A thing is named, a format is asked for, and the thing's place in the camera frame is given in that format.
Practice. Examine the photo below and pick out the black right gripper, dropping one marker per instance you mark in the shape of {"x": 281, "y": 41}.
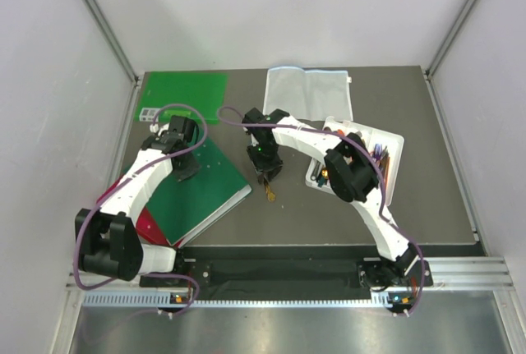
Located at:
{"x": 262, "y": 167}

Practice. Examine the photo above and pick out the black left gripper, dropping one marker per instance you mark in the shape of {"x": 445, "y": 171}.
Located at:
{"x": 189, "y": 171}

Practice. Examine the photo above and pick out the iridescent knife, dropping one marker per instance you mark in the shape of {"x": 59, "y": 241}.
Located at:
{"x": 270, "y": 195}

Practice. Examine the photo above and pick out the teal handled gold spoon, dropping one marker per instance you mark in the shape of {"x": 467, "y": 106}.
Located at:
{"x": 322, "y": 178}

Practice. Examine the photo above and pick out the white cutlery tray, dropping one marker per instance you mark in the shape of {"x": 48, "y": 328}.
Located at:
{"x": 370, "y": 136}

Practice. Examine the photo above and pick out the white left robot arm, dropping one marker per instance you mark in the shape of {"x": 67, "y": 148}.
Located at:
{"x": 107, "y": 242}

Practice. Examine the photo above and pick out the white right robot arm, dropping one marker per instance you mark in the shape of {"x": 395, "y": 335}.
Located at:
{"x": 353, "y": 175}

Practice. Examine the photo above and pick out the light green plastic folder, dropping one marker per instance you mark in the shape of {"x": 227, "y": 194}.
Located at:
{"x": 204, "y": 91}

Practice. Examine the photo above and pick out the black measuring spoon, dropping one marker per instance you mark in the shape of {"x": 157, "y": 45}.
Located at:
{"x": 316, "y": 171}

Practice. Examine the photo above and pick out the clear mesh zip pouch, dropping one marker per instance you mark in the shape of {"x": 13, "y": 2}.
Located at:
{"x": 312, "y": 95}

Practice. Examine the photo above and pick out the magenta folder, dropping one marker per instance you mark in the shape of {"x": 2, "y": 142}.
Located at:
{"x": 148, "y": 222}

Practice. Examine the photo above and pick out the orange chopstick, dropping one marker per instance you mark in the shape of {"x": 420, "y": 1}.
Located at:
{"x": 385, "y": 167}

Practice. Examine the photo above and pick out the dark green ring binder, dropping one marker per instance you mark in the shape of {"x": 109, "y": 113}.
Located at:
{"x": 184, "y": 210}

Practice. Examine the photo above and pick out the black mounting base plate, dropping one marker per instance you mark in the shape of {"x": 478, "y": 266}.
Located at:
{"x": 342, "y": 273}

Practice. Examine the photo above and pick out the aluminium frame rail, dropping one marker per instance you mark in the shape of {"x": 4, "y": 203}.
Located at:
{"x": 111, "y": 39}

